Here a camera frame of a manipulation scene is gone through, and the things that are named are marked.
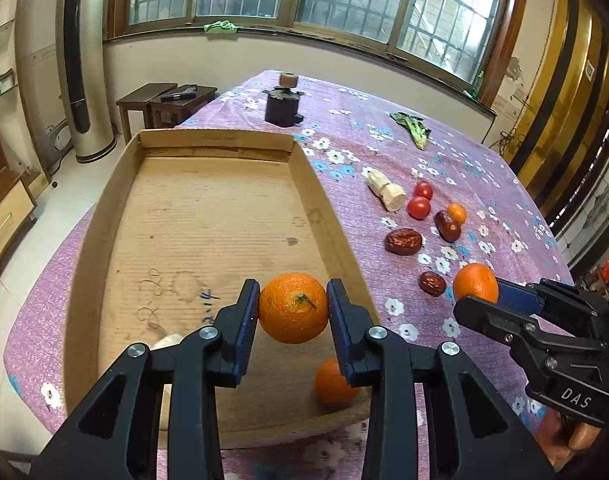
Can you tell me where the green leafy vegetable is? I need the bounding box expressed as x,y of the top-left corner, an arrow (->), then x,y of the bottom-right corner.
389,111 -> 432,151

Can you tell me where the purple floral tablecloth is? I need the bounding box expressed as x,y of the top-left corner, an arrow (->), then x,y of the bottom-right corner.
3,70 -> 576,480

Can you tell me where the yellow wooden door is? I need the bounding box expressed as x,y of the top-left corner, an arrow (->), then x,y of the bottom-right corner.
507,0 -> 609,216

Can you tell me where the medium orange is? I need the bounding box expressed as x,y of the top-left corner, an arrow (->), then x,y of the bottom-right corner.
453,263 -> 500,305

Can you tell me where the dark wooden side table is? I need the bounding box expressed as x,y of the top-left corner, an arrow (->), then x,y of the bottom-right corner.
116,83 -> 178,145
148,86 -> 218,129

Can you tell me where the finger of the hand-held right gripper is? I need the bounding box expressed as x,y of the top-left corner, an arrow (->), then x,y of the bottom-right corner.
495,278 -> 609,323
453,295 -> 553,358

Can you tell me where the black remote control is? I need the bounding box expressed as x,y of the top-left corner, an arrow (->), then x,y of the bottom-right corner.
160,85 -> 199,101

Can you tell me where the cardboard box tray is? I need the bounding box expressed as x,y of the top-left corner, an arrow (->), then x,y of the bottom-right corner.
63,128 -> 385,451

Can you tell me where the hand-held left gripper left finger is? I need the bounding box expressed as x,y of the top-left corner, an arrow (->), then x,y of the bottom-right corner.
29,278 -> 261,480

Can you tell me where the tower air conditioner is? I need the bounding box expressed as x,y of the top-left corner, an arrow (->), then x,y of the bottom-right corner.
56,0 -> 118,163

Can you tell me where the person's right hand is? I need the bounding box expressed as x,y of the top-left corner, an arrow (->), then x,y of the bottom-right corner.
536,406 -> 606,472

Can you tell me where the large orange with green stem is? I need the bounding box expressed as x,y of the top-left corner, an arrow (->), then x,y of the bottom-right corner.
258,272 -> 330,345

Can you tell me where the black cylindrical device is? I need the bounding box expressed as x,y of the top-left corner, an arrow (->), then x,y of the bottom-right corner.
262,87 -> 305,128

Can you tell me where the green cloth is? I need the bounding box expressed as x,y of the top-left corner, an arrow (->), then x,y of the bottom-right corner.
203,20 -> 244,35

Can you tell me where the pale yam piece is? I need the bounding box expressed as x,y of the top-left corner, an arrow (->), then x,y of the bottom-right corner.
367,169 -> 406,212

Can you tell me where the dried red date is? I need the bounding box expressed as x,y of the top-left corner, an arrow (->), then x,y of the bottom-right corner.
385,228 -> 423,257
434,210 -> 461,243
419,271 -> 447,297

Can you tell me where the white food piece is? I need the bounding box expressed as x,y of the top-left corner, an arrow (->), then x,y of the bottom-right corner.
149,332 -> 184,352

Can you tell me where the small orange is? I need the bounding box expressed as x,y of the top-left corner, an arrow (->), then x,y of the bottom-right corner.
315,358 -> 361,406

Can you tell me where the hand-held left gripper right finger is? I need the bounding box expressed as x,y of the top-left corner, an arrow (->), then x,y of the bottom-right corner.
326,278 -> 555,480

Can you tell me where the tangled cable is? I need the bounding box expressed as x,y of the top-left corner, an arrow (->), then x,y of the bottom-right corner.
497,127 -> 520,153

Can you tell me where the light wooden cabinet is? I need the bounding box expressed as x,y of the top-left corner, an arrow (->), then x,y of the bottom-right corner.
0,166 -> 38,286

